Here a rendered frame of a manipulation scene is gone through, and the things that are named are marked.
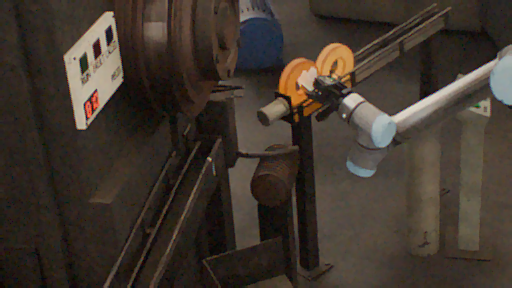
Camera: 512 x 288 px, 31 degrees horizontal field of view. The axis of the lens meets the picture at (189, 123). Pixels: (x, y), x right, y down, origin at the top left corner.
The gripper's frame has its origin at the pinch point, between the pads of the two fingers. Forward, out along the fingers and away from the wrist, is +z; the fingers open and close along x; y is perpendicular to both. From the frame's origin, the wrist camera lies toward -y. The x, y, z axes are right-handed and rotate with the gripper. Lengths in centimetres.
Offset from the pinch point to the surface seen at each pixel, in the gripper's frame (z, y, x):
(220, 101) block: 0.4, 5.7, 33.7
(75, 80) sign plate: -16, 51, 95
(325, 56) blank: -0.3, 4.1, -10.6
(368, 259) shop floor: -32, -68, -16
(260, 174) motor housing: -12.3, -18.8, 25.6
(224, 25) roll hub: -12, 45, 47
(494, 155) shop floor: -24, -72, -104
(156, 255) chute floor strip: -31, -1, 82
